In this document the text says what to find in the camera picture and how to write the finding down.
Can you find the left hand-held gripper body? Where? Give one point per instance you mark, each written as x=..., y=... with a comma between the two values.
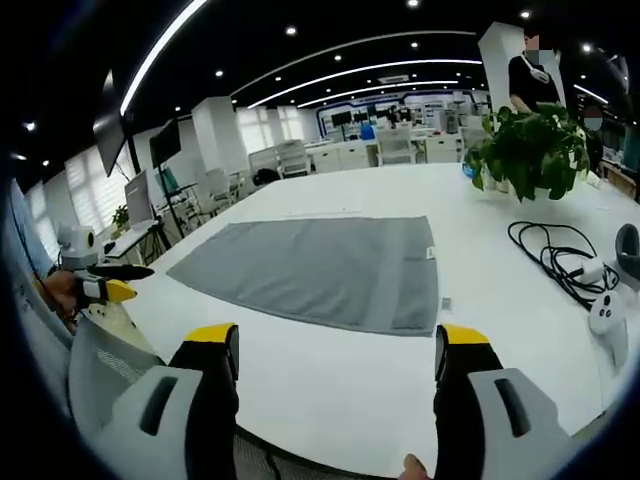
x=75, y=245

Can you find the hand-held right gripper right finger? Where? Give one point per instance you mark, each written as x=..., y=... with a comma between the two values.
x=480, y=400

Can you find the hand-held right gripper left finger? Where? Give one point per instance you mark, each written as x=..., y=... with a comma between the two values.
x=200, y=400

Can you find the grey towel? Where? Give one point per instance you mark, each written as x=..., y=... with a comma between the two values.
x=320, y=265

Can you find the person's left hand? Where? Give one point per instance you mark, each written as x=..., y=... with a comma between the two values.
x=62, y=295

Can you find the person's right hand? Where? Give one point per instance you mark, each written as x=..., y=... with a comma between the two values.
x=414, y=467

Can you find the small green desk plant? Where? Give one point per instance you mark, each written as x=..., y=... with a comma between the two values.
x=120, y=216

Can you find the white computer monitor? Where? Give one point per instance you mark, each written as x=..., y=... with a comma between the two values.
x=138, y=197

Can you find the small grey label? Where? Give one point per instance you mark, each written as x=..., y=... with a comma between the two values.
x=447, y=304

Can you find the white table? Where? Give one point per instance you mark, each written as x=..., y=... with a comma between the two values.
x=350, y=380

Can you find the black monitor on stand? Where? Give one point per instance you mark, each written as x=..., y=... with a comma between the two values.
x=166, y=142

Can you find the white handheld controller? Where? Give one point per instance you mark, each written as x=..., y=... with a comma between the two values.
x=607, y=312

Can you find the white power adapter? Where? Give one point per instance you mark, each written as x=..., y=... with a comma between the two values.
x=589, y=268

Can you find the white office chair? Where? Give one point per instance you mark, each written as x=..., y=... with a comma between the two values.
x=293, y=159
x=395, y=146

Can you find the grey headset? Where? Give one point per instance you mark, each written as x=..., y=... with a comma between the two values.
x=629, y=255

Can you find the green potted plant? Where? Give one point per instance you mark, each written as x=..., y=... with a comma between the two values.
x=530, y=150

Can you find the large black wall screen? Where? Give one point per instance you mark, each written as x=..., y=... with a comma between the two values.
x=110, y=135

